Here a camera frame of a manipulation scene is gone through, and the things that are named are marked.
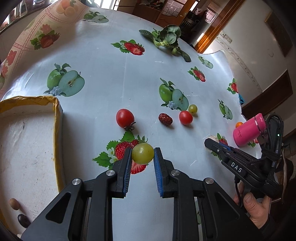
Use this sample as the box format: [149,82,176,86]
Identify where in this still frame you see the white foam box yellow tape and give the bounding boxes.
[0,95,64,232]

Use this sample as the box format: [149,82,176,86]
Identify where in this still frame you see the green leafy vegetable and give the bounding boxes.
[139,24,192,62]

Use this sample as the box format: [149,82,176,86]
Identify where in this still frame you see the pink bottle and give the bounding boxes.
[232,113,266,147]

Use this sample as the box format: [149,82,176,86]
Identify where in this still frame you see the person's right hand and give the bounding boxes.
[233,181,271,230]

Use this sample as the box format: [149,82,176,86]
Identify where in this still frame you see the brown wooden door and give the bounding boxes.
[242,70,294,121]

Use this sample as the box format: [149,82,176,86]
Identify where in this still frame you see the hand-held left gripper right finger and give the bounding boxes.
[154,147,264,241]

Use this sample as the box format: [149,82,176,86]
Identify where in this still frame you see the red cherry tomato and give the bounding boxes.
[179,110,193,126]
[116,108,136,131]

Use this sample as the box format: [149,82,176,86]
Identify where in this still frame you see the dark purple grape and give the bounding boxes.
[17,214,31,228]

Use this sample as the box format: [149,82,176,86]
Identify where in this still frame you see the red jujube date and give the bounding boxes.
[158,113,173,127]

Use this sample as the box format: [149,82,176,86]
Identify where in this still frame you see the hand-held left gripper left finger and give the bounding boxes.
[21,148,133,241]

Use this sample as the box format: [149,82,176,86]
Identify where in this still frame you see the black cable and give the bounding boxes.
[261,115,285,167]

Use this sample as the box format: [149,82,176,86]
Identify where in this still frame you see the fruit-print white tablecloth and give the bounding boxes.
[0,0,266,241]

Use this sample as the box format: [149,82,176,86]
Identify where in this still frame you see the person's right forearm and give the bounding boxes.
[258,212,281,241]

